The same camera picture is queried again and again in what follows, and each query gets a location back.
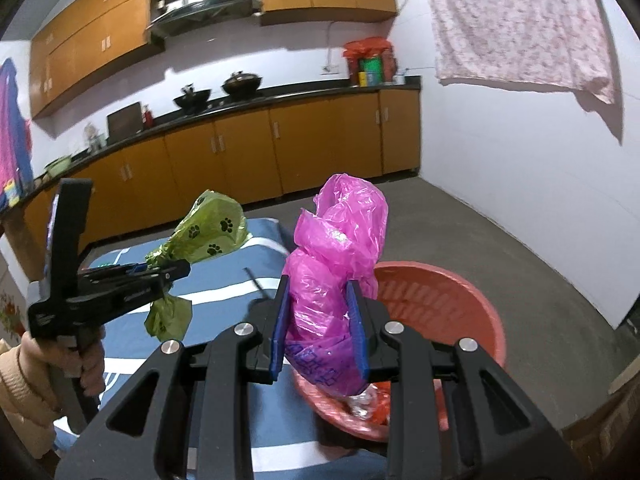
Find olive paw print bag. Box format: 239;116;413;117
144;190;250;342

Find small red plastic bag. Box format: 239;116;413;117
368;382;390;426

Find clear plastic bag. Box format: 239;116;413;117
345;385;380;420

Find magenta plastic bag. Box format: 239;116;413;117
283;174;388;396

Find beige sleeved left forearm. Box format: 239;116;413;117
1;332;62;460

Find lower orange kitchen cabinets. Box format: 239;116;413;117
22;86;423;261

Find orange kitchen cabinets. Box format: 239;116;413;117
29;0;398;117
22;86;423;261

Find upper orange kitchen cabinets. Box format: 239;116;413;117
29;0;398;117

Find person's left hand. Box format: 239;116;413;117
48;327;105;398

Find white flower decal cabinet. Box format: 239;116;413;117
0;258;26;346

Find blue white striped cloth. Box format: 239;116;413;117
56;218;386;479

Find colourful box on counter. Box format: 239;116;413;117
3;179;21;208

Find green basin on counter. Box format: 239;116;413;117
44;155;72;179

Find red plastic basin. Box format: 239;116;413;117
293;261;506;442

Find clear jar on counter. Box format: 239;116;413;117
84;122;107;154

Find magenta hanging towel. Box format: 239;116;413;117
0;58;34;210

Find red bottle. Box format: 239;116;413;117
142;105;154;129

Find dark cutting board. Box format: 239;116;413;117
106;102;143;145

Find black wok left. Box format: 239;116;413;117
174;84;210;115

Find black wok with lid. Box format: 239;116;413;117
222;70;262;101

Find red bag with boxes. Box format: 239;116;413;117
343;37;397;87

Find pink floral hanging cloth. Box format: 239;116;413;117
428;0;615;105

